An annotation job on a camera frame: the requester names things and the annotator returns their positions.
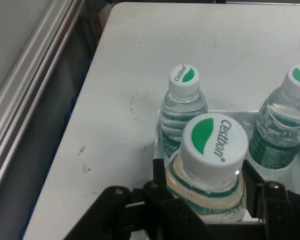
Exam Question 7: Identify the horizontal aluminium frame rail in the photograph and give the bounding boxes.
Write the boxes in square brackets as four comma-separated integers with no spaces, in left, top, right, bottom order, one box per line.
[0,0,87,203]

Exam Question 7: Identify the white plastic organizer tray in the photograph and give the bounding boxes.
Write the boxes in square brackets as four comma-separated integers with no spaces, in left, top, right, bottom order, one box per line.
[152,108,300,223]

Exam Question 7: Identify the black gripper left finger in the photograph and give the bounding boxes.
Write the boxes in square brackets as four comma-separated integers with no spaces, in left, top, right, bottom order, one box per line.
[64,157,216,240]

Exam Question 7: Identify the green label water bottle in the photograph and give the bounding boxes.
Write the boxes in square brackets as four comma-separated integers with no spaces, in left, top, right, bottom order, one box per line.
[164,112,250,223]
[248,64,300,171]
[159,63,209,160]

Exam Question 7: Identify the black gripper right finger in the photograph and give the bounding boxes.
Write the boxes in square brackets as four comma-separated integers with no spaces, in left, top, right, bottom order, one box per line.
[241,159,300,240]

